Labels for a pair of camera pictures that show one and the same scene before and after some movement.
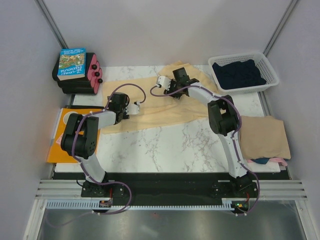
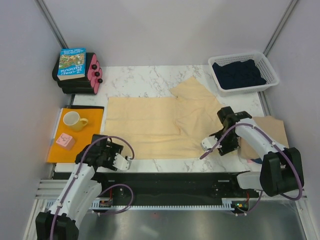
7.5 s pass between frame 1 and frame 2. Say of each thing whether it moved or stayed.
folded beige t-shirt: stayed
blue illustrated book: stayed
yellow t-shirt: moved
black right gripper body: moved
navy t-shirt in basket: stayed
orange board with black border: stayed
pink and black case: stayed
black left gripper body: moved
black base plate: stayed
